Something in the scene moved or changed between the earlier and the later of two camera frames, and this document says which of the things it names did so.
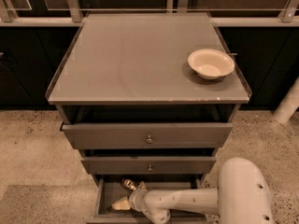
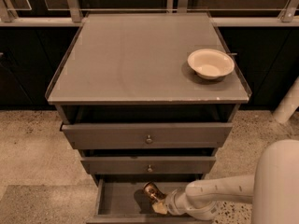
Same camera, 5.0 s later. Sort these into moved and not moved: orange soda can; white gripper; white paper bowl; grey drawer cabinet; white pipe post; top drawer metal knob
Moved: orange soda can; white gripper
Not moved: white paper bowl; white pipe post; grey drawer cabinet; top drawer metal knob
